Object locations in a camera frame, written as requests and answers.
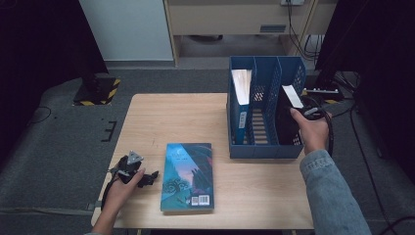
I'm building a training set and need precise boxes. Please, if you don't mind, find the person's right hand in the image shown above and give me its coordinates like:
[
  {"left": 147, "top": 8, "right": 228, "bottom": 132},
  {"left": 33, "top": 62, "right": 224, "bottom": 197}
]
[{"left": 289, "top": 108, "right": 333, "bottom": 156}]

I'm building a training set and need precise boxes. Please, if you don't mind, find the blue file rack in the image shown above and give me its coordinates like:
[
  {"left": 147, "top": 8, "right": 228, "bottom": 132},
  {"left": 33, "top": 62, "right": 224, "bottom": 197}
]
[{"left": 226, "top": 55, "right": 307, "bottom": 161}]

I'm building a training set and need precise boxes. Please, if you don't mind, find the left hand-held gripper black cable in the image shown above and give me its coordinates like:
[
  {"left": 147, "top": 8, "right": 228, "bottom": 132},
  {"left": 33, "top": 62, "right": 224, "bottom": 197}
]
[{"left": 101, "top": 172, "right": 119, "bottom": 210}]

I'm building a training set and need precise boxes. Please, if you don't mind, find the thick light blue book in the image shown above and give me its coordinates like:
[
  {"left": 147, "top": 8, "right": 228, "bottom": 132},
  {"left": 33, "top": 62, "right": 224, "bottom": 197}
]
[{"left": 230, "top": 69, "right": 254, "bottom": 146}]

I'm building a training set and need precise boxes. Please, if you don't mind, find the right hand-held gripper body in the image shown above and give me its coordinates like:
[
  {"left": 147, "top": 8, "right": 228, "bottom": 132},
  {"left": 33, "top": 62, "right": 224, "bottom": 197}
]
[{"left": 300, "top": 87, "right": 341, "bottom": 120}]

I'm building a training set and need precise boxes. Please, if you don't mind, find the grey label plate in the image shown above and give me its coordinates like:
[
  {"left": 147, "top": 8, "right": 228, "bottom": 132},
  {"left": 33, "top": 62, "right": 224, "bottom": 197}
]
[{"left": 259, "top": 23, "right": 287, "bottom": 34}]

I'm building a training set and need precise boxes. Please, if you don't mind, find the right hand-held gripper black cable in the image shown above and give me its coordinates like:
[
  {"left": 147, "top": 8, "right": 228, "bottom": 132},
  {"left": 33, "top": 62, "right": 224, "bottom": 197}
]
[{"left": 308, "top": 95, "right": 336, "bottom": 157}]

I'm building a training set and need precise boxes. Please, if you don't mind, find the dark curtain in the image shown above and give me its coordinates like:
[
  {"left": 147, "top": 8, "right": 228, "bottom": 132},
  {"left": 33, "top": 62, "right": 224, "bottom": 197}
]
[
  {"left": 0, "top": 0, "right": 111, "bottom": 167},
  {"left": 314, "top": 0, "right": 415, "bottom": 184}
]

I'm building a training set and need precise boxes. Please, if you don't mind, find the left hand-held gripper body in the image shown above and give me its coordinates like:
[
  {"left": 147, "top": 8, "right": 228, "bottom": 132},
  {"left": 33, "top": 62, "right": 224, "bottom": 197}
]
[{"left": 111, "top": 150, "right": 145, "bottom": 184}]

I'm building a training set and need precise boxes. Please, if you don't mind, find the black cable bundle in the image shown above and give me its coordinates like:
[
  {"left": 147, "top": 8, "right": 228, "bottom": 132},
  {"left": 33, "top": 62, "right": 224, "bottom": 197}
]
[{"left": 286, "top": 2, "right": 325, "bottom": 63}]

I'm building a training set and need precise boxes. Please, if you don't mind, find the black striped stand base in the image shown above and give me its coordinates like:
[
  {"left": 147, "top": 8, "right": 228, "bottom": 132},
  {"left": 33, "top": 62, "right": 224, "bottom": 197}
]
[
  {"left": 72, "top": 71, "right": 121, "bottom": 107},
  {"left": 301, "top": 74, "right": 346, "bottom": 106}
]

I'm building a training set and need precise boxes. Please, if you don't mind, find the illustrated teal book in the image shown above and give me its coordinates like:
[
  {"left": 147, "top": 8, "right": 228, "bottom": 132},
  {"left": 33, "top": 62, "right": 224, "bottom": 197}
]
[{"left": 160, "top": 142, "right": 215, "bottom": 212}]

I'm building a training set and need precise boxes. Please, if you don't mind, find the thick black floor cable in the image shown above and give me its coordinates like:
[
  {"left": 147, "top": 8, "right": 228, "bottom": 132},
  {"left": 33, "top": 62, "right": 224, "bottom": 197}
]
[{"left": 378, "top": 214, "right": 415, "bottom": 235}]

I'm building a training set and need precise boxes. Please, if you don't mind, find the person's left hand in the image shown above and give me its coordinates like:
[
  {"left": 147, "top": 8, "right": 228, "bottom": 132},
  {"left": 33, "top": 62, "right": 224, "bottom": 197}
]
[{"left": 103, "top": 167, "right": 147, "bottom": 213}]

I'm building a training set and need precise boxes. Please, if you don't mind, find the long black floor cable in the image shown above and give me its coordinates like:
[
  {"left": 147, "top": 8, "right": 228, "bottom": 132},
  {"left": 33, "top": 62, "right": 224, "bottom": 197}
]
[{"left": 349, "top": 107, "right": 392, "bottom": 229}]

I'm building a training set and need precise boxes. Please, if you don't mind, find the short black floor cable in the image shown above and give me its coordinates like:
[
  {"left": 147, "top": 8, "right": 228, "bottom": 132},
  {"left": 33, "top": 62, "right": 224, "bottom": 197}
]
[{"left": 332, "top": 107, "right": 356, "bottom": 119}]

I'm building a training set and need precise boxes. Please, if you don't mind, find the hand-held gripper black cable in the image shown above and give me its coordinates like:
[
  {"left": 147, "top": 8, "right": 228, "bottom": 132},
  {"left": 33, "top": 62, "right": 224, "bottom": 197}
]
[
  {"left": 101, "top": 172, "right": 119, "bottom": 210},
  {"left": 308, "top": 95, "right": 336, "bottom": 157}
]

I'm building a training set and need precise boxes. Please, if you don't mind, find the beige desk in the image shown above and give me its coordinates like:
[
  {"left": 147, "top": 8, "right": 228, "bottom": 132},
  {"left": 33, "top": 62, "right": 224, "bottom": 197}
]
[{"left": 162, "top": 0, "right": 339, "bottom": 68}]

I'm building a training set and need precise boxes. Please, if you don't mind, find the white cabinet panel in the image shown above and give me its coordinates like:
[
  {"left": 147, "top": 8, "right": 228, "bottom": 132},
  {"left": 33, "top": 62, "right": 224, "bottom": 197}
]
[{"left": 78, "top": 0, "right": 174, "bottom": 62}]

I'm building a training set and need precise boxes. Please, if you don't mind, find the grey tape strip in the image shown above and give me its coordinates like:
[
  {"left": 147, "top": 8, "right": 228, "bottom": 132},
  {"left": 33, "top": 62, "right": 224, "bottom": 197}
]
[{"left": 85, "top": 201, "right": 103, "bottom": 212}]

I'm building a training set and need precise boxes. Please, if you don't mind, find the black book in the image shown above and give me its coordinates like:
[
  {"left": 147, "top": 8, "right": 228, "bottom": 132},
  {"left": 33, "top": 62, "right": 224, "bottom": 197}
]
[{"left": 275, "top": 84, "right": 305, "bottom": 147}]

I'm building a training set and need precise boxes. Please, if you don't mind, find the thin black floor cable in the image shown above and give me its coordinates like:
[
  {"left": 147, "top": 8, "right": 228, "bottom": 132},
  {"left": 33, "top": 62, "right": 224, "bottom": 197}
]
[{"left": 27, "top": 106, "right": 53, "bottom": 125}]

